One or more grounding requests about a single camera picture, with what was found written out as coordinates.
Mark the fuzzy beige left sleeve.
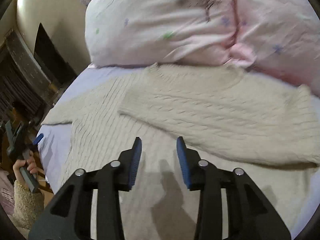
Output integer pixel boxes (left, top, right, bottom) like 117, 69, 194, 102
9, 180, 44, 238

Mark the pink floral duvet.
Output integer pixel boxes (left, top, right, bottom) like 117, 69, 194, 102
83, 0, 319, 95

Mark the dark wooden furniture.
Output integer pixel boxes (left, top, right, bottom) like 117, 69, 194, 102
1, 24, 77, 126

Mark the person's left hand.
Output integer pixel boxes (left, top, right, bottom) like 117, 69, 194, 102
13, 151, 39, 188

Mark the cream cable-knit sweater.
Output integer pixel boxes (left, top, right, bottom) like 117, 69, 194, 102
43, 64, 319, 239

